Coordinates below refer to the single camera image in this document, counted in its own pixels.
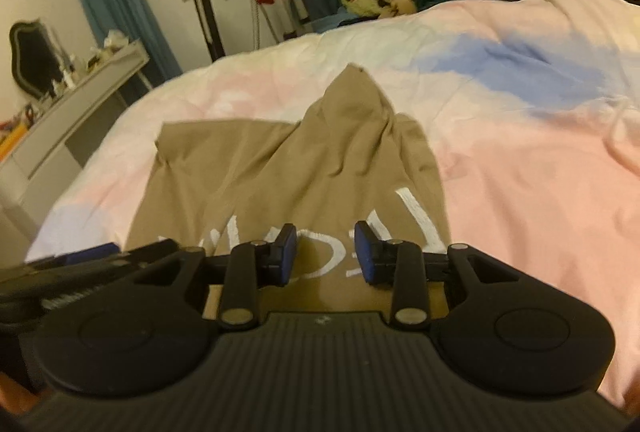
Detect white folding board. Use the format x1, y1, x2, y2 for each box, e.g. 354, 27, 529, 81
183, 0, 250, 62

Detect wavy black vanity mirror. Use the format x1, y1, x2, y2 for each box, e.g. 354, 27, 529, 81
9, 22, 62, 100

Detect beige t-shirt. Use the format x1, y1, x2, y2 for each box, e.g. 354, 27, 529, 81
127, 66, 450, 312

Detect cosmetics on desk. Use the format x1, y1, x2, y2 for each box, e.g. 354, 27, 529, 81
1, 20, 130, 160

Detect white vanity desk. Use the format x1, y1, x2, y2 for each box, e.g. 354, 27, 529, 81
1, 41, 152, 242

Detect pastel tie-dye duvet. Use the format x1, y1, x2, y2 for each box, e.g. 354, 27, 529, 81
28, 0, 639, 412

